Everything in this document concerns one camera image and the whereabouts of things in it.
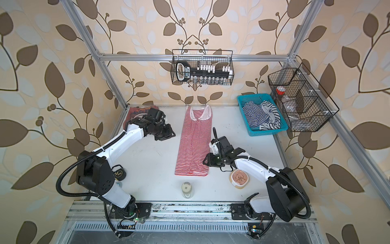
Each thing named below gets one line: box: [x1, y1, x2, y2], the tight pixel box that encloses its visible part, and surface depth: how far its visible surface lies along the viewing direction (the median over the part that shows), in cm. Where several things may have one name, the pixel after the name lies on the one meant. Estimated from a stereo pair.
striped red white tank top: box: [174, 104, 213, 177], surface depth 100 cm
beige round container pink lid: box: [229, 168, 249, 190], surface depth 84 cm
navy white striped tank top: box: [242, 100, 281, 131], surface depth 110 cm
